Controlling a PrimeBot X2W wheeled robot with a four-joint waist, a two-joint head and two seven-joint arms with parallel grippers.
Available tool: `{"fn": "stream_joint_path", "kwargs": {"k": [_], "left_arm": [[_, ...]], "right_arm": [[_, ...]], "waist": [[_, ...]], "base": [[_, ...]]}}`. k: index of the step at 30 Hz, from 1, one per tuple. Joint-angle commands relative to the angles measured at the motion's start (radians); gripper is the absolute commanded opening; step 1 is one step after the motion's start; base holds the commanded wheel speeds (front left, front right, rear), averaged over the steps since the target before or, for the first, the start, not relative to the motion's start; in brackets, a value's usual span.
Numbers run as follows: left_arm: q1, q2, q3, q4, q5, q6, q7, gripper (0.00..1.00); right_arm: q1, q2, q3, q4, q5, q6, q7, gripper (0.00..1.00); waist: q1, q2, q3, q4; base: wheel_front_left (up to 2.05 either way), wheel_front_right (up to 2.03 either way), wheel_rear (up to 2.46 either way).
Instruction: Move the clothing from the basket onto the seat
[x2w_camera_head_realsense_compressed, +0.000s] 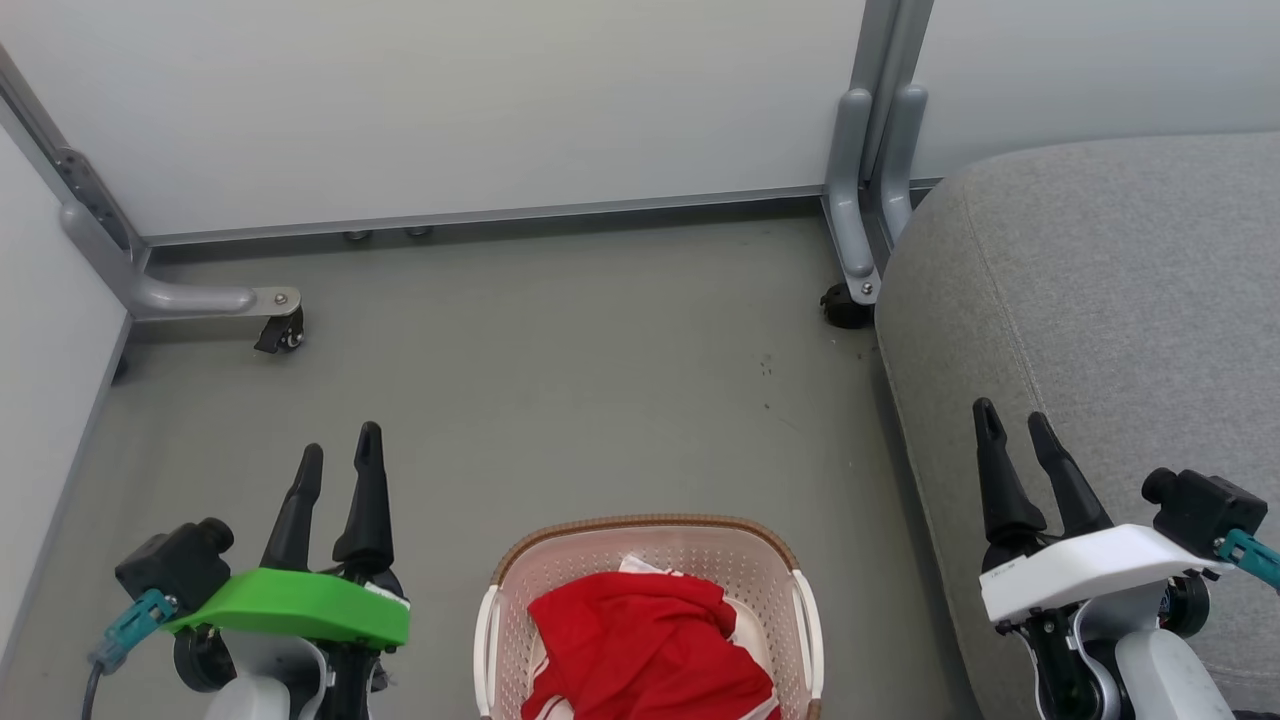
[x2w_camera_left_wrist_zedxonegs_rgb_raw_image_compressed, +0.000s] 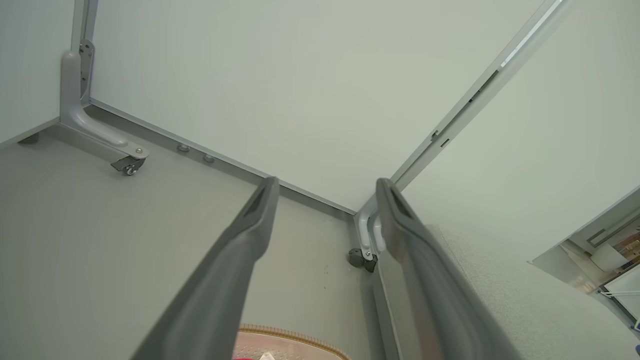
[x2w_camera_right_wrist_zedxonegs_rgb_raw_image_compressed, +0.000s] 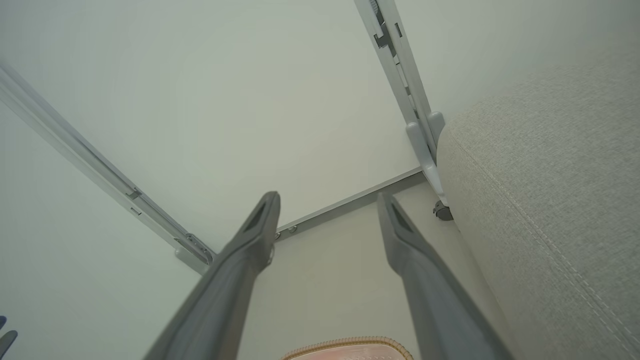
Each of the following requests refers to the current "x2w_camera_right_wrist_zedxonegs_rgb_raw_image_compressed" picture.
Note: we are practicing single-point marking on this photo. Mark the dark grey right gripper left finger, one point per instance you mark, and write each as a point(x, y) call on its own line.
point(225, 295)

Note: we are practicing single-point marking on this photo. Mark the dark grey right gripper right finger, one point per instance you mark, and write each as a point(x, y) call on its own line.
point(440, 305)

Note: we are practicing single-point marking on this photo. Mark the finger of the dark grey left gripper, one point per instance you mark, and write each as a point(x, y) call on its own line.
point(7, 344)

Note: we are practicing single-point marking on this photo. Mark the light grey fabric sofa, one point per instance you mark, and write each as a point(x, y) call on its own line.
point(550, 200)

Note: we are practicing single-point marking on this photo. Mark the black caster wheel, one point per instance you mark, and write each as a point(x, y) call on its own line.
point(443, 211)

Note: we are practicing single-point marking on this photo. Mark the white perforated basket brown rim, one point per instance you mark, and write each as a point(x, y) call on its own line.
point(350, 350)

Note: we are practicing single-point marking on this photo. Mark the grey partition base rail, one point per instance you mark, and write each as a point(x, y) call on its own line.
point(350, 202)

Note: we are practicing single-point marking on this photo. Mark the grey partition post double foot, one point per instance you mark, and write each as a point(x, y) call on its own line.
point(422, 145)

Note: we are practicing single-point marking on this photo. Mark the grey partition post single foot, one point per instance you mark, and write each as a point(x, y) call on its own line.
point(100, 170)

